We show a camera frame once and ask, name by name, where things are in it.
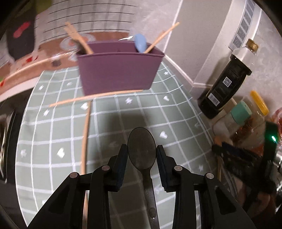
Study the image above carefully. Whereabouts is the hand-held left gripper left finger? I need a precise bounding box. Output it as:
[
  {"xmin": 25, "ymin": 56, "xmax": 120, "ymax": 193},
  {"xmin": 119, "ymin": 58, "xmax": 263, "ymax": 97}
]
[{"xmin": 27, "ymin": 144, "xmax": 129, "ymax": 229}]

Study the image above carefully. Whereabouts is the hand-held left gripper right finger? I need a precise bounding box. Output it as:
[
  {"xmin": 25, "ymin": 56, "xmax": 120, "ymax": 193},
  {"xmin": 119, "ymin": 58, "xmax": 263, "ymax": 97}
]
[{"xmin": 156, "ymin": 144, "xmax": 257, "ymax": 229}]

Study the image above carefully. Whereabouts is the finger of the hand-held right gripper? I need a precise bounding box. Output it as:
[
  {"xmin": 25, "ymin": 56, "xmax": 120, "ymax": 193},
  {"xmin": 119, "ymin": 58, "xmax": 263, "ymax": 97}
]
[
  {"xmin": 222, "ymin": 142, "xmax": 261, "ymax": 162},
  {"xmin": 211, "ymin": 144, "xmax": 254, "ymax": 175}
]

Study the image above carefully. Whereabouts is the wooden spoon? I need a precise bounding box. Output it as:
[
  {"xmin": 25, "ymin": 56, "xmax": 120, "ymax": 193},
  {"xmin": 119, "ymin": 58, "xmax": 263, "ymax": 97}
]
[{"xmin": 214, "ymin": 136, "xmax": 223, "ymax": 180}]

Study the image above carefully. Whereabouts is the black spoon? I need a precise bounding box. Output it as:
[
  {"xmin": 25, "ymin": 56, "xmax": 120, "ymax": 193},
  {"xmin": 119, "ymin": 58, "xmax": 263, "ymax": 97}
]
[{"xmin": 127, "ymin": 126, "xmax": 160, "ymax": 229}]

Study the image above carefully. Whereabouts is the purple utensil holder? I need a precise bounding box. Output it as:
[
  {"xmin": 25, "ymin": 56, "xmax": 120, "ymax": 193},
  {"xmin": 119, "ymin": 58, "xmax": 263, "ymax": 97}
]
[{"xmin": 76, "ymin": 41, "xmax": 165, "ymax": 96}]

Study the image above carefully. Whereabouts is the person's right hand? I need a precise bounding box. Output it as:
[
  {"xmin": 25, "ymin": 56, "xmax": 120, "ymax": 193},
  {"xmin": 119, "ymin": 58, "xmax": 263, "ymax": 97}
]
[{"xmin": 257, "ymin": 193, "xmax": 277, "ymax": 213}]

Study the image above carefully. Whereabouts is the jar with teal cap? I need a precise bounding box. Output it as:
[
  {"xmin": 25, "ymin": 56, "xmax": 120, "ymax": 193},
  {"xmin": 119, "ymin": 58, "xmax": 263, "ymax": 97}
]
[{"xmin": 217, "ymin": 100, "xmax": 253, "ymax": 141}]

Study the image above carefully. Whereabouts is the jar with yellow lid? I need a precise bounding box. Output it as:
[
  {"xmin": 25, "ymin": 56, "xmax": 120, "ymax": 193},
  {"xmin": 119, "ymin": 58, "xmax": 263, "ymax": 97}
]
[{"xmin": 234, "ymin": 90, "xmax": 270, "ymax": 150}]

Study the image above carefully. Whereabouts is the black bottle with gold cap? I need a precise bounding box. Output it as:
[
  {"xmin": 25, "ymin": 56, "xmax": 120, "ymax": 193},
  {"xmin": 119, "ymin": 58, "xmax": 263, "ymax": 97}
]
[{"xmin": 197, "ymin": 38, "xmax": 259, "ymax": 119}]

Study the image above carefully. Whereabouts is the green checked tablecloth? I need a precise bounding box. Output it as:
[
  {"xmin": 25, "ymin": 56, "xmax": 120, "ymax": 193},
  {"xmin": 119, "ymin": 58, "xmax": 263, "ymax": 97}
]
[{"xmin": 14, "ymin": 62, "xmax": 223, "ymax": 229}]

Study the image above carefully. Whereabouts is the white vent panel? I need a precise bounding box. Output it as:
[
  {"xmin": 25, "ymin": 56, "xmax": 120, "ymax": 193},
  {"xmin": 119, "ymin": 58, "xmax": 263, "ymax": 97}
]
[{"xmin": 228, "ymin": 0, "xmax": 262, "ymax": 51}]

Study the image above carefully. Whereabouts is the blue plastic spoon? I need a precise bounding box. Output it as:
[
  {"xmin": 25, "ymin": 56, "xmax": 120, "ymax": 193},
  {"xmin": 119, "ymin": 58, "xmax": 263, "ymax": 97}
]
[{"xmin": 134, "ymin": 33, "xmax": 148, "ymax": 53}]

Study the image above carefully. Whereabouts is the wall poster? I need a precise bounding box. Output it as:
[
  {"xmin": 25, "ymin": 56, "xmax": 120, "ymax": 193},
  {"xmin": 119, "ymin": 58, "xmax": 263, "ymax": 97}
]
[{"xmin": 0, "ymin": 0, "xmax": 133, "ymax": 99}]

